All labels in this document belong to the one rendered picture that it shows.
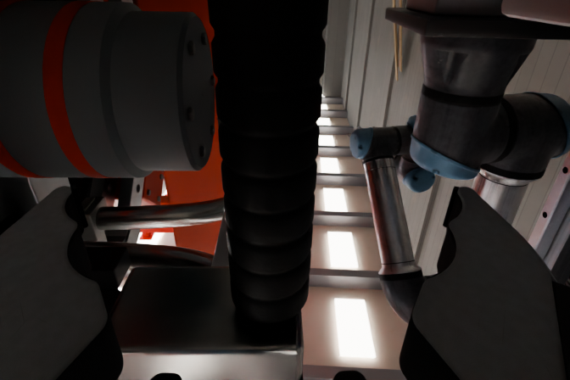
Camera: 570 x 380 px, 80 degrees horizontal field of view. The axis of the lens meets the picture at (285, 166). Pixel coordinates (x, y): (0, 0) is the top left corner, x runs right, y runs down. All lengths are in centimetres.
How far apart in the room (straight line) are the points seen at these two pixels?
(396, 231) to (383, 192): 9
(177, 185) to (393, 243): 55
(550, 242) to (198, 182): 72
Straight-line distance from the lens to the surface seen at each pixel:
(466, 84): 56
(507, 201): 75
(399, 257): 83
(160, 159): 27
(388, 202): 83
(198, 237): 101
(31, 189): 37
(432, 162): 60
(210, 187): 91
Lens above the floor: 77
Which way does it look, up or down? 28 degrees up
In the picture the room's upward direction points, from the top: 179 degrees counter-clockwise
